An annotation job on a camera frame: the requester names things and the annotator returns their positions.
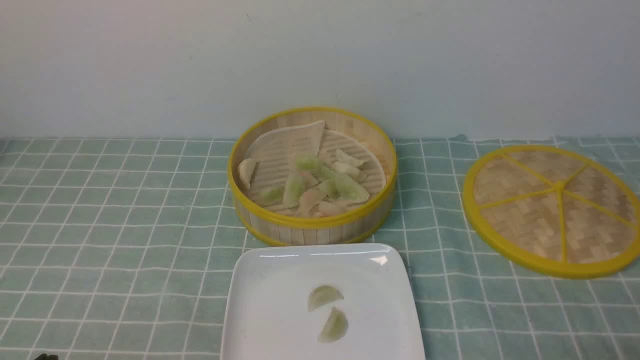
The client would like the green white checkered tablecloth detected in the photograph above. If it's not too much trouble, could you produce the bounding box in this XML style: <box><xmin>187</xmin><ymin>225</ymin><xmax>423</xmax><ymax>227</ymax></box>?
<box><xmin>0</xmin><ymin>136</ymin><xmax>640</xmax><ymax>360</ymax></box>

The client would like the green dumpling on plate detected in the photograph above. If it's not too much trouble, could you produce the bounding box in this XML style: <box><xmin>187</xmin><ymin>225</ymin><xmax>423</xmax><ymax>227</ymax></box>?
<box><xmin>317</xmin><ymin>307</ymin><xmax>349</xmax><ymax>344</ymax></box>
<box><xmin>307</xmin><ymin>284</ymin><xmax>345</xmax><ymax>312</ymax></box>

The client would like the small green dumpling front left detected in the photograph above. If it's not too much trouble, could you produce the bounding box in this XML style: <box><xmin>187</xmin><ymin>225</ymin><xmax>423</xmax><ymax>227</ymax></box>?
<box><xmin>257</xmin><ymin>185</ymin><xmax>284</xmax><ymax>207</ymax></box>

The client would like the white dumpling at back right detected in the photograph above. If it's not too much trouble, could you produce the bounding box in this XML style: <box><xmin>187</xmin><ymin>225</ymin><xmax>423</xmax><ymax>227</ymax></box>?
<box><xmin>334</xmin><ymin>148</ymin><xmax>366</xmax><ymax>169</ymax></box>

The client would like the round bamboo steamer lid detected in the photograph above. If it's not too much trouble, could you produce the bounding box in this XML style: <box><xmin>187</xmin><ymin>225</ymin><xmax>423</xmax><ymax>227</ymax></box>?
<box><xmin>461</xmin><ymin>145</ymin><xmax>640</xmax><ymax>279</ymax></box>

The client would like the green dumpling upper on plate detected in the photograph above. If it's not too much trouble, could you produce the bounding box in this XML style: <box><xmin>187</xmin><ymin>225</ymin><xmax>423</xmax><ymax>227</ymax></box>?
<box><xmin>307</xmin><ymin>284</ymin><xmax>345</xmax><ymax>312</ymax></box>

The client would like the round bamboo steamer basket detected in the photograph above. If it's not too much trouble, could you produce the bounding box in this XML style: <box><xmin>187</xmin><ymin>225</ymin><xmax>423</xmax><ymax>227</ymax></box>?
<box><xmin>227</xmin><ymin>106</ymin><xmax>398</xmax><ymax>246</ymax></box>

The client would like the green dumpling at back centre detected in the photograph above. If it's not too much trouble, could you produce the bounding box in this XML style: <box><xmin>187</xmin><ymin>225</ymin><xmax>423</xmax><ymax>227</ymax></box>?
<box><xmin>295</xmin><ymin>153</ymin><xmax>323</xmax><ymax>174</ymax></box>

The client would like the pale white dumpling at left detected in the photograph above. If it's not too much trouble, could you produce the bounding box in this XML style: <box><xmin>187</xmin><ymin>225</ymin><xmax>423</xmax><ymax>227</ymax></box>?
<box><xmin>237</xmin><ymin>158</ymin><xmax>257</xmax><ymax>191</ymax></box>

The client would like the white square plate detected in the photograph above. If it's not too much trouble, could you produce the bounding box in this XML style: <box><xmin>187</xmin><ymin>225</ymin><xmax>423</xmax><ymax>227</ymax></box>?
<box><xmin>220</xmin><ymin>243</ymin><xmax>426</xmax><ymax>360</ymax></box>

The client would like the large green dumpling in steamer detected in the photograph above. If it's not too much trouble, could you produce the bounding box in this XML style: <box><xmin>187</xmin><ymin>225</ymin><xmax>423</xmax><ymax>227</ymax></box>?
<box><xmin>333</xmin><ymin>172</ymin><xmax>370</xmax><ymax>204</ymax></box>

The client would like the green dumpling lower on plate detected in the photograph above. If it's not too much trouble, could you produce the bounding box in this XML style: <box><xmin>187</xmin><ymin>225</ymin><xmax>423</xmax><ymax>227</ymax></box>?
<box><xmin>317</xmin><ymin>307</ymin><xmax>349</xmax><ymax>344</ymax></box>

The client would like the pink dumpling in steamer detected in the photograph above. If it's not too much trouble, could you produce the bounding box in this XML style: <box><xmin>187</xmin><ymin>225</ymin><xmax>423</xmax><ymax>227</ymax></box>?
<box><xmin>295</xmin><ymin>187</ymin><xmax>327</xmax><ymax>217</ymax></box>

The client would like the pale green dumpling centre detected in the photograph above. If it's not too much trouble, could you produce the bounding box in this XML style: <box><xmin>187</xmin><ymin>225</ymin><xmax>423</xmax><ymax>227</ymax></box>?
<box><xmin>282</xmin><ymin>170</ymin><xmax>306</xmax><ymax>208</ymax></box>

